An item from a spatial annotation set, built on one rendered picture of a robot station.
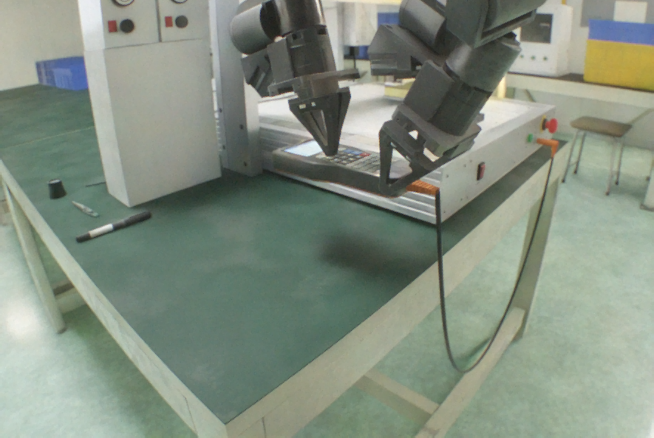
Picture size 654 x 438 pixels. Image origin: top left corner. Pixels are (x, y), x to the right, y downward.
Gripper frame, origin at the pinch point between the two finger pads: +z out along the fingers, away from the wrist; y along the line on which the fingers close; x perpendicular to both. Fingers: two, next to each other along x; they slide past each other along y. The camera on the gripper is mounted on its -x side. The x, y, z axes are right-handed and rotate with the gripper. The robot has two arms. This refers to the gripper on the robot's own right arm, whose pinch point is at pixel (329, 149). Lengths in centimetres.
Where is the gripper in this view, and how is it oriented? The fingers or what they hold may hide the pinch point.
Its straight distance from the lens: 52.2
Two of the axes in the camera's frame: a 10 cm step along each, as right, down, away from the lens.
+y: -6.5, 3.0, -7.0
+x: 7.3, -0.1, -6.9
